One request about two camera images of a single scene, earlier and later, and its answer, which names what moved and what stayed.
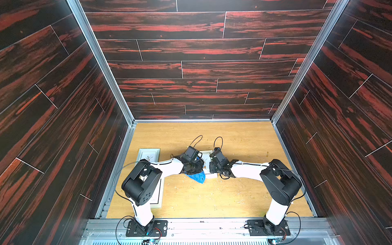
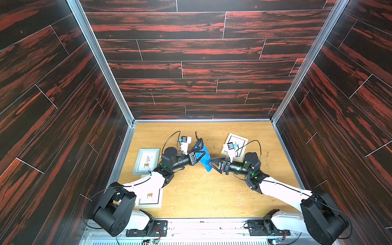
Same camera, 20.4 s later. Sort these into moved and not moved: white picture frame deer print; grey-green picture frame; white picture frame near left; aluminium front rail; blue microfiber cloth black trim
Moved: white picture frame deer print; blue microfiber cloth black trim
Not moved: white picture frame near left; grey-green picture frame; aluminium front rail
